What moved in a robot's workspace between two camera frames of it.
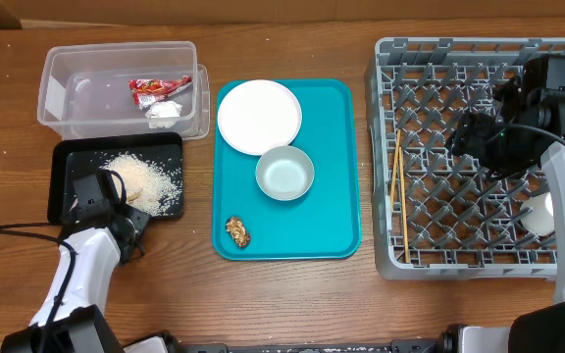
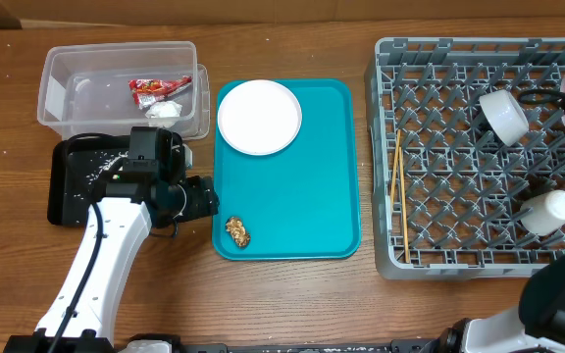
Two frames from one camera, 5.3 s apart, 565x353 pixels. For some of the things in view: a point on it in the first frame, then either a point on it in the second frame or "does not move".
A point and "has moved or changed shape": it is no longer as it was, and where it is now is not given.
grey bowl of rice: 284,173 has moved or changed shape
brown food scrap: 235,227 does not move
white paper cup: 539,222 does not move
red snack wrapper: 146,91 does not move
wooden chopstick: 404,200 does not move
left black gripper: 124,209 to 205,199
